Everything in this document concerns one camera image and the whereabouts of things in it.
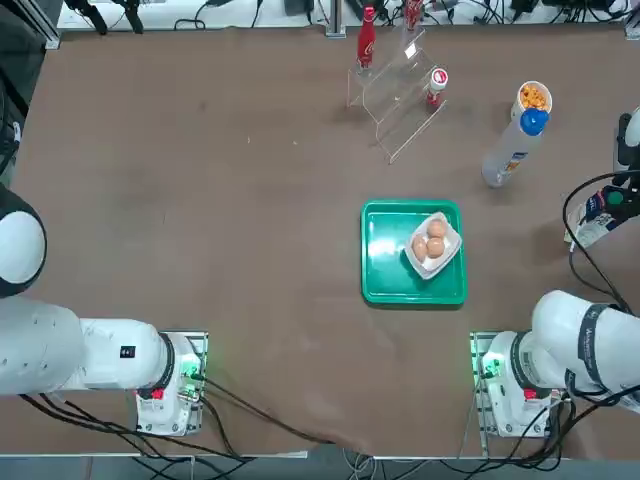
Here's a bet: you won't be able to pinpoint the small bottle red white cap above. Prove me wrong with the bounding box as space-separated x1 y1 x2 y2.
424 68 450 109

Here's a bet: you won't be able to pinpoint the red soda can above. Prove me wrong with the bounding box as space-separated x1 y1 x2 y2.
403 0 424 30

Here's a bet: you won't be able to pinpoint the white square dish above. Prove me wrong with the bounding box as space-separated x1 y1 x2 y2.
403 211 462 280

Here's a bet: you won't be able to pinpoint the black background cables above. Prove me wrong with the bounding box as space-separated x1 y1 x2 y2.
172 0 640 29

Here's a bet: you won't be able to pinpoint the green plastic tray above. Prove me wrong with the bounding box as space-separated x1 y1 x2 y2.
360 199 469 307

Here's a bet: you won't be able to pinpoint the tall white bottle blue cap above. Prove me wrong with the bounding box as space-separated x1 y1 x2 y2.
481 108 550 189

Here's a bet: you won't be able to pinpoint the clear acrylic display stand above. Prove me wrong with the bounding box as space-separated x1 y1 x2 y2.
346 27 449 165

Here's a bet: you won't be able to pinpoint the blue milk carton green cap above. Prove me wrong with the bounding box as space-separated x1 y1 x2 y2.
564 185 632 247

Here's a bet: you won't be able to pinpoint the black left arm base cables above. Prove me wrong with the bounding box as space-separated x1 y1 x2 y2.
19 377 351 461

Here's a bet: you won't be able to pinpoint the red cola bottle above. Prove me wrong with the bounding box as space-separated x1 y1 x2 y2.
356 4 378 71

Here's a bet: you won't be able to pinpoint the white cup of orange snacks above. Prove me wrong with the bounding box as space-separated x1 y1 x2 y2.
509 81 554 124

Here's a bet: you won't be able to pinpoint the aluminium frame post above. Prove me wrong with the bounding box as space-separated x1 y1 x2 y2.
326 0 347 38

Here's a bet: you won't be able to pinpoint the black tripod legs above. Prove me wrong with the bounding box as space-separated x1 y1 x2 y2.
63 0 146 36

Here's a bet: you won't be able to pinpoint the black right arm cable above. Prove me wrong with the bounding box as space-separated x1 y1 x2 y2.
563 170 640 314

